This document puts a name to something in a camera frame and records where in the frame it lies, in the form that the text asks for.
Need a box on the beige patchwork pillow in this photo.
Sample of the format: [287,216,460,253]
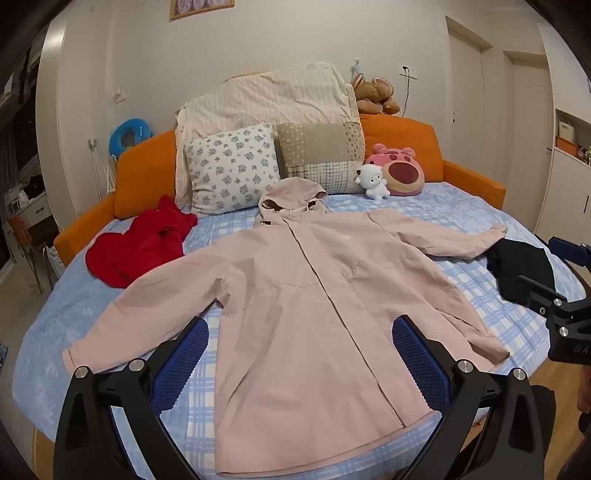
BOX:
[277,121,366,195]

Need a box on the blue swim ring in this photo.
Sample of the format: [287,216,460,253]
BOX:
[109,118,154,154]

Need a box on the white door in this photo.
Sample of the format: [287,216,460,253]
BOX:
[445,16,495,162]
[501,51,555,232]

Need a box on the white wall cabinet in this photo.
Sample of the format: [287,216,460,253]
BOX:
[536,23,591,252]

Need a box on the black power cable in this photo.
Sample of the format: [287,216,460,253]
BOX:
[400,69,413,118]

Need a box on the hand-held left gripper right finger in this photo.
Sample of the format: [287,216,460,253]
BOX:
[392,315,556,480]

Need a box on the red garment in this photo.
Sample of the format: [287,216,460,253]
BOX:
[85,195,199,289]

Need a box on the pink hooded jacket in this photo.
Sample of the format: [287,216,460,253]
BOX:
[62,179,509,478]

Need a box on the white floral pillow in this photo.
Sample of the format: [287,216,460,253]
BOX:
[184,123,281,217]

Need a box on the wooden chair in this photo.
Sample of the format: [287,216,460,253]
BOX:
[6,215,48,296]

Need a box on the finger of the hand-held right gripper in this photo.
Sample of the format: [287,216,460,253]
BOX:
[516,274,568,315]
[549,235,591,269]

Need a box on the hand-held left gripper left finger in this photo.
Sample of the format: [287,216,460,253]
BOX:
[53,316,211,480]

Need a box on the framed wall picture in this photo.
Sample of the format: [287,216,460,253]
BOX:
[169,0,235,21]

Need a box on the pink bear plush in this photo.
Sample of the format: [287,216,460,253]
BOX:
[365,143,426,197]

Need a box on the small white plush toy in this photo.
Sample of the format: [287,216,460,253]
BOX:
[355,164,389,200]

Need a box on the black garment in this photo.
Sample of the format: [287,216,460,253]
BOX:
[486,239,556,305]

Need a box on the blue plaid bed sheet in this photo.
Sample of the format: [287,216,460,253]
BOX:
[11,182,587,480]

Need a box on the brown teddy bear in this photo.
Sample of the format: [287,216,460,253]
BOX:
[350,74,401,116]

